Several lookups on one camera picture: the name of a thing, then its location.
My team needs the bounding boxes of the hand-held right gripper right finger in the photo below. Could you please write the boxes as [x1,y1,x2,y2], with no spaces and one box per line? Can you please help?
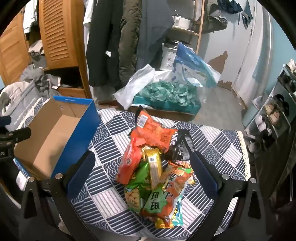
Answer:
[183,148,274,241]

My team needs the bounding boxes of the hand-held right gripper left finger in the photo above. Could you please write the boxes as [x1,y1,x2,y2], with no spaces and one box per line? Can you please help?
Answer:
[18,150,102,241]

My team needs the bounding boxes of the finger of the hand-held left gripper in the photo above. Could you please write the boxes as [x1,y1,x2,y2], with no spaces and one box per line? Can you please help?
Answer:
[0,127,32,144]
[0,115,12,127]

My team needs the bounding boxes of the orange snack packet large characters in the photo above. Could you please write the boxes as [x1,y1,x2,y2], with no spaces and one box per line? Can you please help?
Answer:
[162,166,194,209]

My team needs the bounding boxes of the black snack packet white print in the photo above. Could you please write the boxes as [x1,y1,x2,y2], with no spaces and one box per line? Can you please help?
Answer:
[172,141,193,166]

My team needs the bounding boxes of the blue cardboard box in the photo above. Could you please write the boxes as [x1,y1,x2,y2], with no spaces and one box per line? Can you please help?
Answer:
[13,95,101,181]

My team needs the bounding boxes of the teal snack packet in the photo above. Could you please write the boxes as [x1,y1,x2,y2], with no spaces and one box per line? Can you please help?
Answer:
[172,200,184,227]

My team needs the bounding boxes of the red snack packet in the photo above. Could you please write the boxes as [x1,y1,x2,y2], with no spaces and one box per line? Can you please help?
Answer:
[115,137,142,185]

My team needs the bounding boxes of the long yellow snack packet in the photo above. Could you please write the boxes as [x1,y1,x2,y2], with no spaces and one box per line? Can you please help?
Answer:
[142,148,163,191]

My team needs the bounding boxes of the orange snack packet green label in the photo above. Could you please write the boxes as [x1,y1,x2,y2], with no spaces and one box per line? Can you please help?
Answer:
[141,189,176,224]

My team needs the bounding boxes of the gold snack packet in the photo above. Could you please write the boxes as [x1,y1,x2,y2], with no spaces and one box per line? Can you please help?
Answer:
[154,214,174,229]

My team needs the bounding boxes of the large orange and black snack bag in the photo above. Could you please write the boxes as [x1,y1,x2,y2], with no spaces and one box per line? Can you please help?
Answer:
[135,109,189,160]

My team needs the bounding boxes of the grey fabric laundry basket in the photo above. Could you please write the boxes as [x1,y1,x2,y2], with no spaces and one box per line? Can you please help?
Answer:
[0,81,44,131]

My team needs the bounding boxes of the white clothes bundle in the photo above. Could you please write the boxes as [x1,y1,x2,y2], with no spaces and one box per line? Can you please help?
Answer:
[0,82,28,105]

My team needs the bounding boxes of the navy patterned tablecloth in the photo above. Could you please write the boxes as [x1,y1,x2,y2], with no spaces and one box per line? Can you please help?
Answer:
[14,97,251,241]

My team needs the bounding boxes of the pile of grey clothes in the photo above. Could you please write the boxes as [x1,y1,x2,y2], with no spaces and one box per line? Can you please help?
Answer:
[20,39,63,91]

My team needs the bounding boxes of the group of shoes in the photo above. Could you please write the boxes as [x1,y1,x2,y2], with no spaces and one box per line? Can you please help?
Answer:
[246,60,296,153]

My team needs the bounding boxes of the wooden louvre wardrobe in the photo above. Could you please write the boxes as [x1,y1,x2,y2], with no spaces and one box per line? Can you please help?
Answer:
[0,0,95,100]

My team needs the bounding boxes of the shoe rack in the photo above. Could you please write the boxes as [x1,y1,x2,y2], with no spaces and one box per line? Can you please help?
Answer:
[243,59,296,158]

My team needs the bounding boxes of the blue and white plastic bag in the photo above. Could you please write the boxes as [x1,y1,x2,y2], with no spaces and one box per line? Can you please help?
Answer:
[171,43,221,88]

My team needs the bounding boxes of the black hanging coat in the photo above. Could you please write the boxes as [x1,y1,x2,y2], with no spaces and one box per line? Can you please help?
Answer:
[86,0,125,88]

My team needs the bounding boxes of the white tin container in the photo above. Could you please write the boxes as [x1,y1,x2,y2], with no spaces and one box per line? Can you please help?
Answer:
[159,38,191,71]

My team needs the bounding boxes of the white door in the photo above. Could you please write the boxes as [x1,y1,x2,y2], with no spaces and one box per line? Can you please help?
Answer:
[232,0,273,105]

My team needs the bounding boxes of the white hanging shirt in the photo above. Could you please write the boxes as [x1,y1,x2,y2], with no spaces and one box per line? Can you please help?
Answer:
[82,0,96,47]

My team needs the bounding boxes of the olive hanging jacket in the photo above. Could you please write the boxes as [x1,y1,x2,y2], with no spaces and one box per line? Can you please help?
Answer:
[118,0,142,80]

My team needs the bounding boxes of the wooden shelf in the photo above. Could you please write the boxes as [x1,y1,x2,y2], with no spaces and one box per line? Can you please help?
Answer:
[166,0,206,54]

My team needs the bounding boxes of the grey-blue hanging coat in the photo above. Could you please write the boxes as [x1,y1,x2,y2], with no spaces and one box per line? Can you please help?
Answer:
[136,0,175,70]

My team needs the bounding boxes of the white pot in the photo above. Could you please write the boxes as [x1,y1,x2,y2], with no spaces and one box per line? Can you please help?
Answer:
[172,14,192,30]

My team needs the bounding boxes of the grey hanging bag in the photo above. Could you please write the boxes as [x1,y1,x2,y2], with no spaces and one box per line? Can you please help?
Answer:
[203,0,228,34]

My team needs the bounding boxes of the blue hanging clothes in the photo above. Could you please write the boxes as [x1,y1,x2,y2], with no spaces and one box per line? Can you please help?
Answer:
[218,0,254,26]

